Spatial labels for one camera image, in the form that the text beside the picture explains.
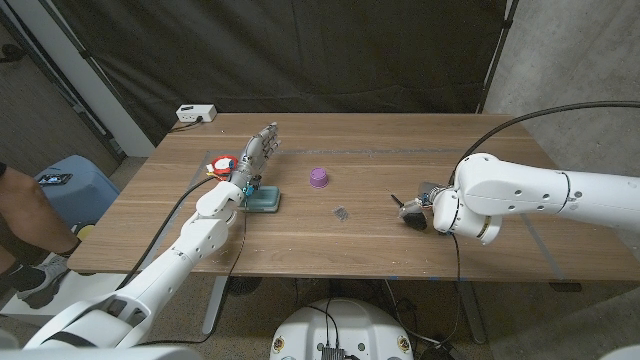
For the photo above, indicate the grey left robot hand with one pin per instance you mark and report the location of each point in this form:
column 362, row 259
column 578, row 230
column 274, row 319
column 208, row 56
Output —
column 254, row 157

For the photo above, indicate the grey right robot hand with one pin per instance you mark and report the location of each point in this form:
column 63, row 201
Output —
column 425, row 197

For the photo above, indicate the black rubber air blower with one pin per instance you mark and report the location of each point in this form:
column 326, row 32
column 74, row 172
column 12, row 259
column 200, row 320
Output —
column 416, row 222

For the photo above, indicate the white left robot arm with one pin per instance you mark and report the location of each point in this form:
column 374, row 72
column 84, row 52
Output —
column 170, row 267

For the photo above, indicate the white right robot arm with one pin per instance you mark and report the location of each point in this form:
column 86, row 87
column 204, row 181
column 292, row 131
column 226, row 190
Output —
column 520, row 192

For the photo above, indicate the red tape roll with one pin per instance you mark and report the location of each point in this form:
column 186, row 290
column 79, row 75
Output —
column 221, row 164

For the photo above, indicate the purple cup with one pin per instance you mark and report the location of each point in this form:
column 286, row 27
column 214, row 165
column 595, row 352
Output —
column 319, row 178

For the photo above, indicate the white power strip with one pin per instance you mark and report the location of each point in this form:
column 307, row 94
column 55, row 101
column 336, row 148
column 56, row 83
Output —
column 196, row 113

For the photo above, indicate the small dark metal clip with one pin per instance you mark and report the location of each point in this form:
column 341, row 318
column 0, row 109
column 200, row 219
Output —
column 341, row 213

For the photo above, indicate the black backdrop cloth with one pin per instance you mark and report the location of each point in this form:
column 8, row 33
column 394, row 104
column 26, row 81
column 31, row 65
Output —
column 300, row 50

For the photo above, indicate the grey table leg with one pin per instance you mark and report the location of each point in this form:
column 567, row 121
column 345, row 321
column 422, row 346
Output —
column 214, row 305
column 471, row 312

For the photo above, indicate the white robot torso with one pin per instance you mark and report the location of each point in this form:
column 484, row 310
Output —
column 342, row 327

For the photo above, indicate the black backdrop stand pole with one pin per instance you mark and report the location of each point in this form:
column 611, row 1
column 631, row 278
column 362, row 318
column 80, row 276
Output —
column 495, row 60

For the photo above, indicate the blue plastic stool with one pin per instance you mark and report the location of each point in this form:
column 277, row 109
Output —
column 75, row 192

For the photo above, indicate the yellow round object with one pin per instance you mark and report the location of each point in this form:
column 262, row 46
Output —
column 86, row 232

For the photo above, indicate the black smartphone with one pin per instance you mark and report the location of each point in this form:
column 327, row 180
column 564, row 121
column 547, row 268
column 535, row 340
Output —
column 54, row 179

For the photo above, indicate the white floor platform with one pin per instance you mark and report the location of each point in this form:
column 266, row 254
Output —
column 85, row 297

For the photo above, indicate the person's bare leg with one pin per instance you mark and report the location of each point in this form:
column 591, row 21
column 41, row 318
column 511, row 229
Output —
column 25, row 215

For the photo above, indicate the grey and black sneaker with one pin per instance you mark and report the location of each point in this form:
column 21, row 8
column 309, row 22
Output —
column 42, row 280

